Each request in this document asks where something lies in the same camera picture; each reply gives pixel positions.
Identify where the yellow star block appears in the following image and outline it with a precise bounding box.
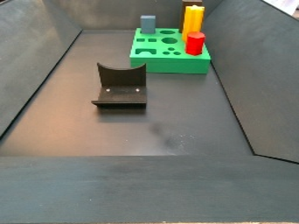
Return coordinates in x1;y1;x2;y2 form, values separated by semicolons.
182;5;204;41

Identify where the red cylinder block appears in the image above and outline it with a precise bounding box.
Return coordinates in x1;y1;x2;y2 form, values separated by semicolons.
186;31;206;55

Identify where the black curved fixture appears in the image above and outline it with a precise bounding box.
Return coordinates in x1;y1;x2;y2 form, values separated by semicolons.
91;63;147;107

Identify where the brown arch block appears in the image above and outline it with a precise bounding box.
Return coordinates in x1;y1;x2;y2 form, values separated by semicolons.
179;0;203;33

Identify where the green shape sorter base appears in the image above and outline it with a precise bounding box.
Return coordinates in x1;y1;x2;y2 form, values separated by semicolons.
130;28;211;74

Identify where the blue square block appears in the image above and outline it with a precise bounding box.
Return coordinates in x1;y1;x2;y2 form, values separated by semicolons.
140;15;155;34

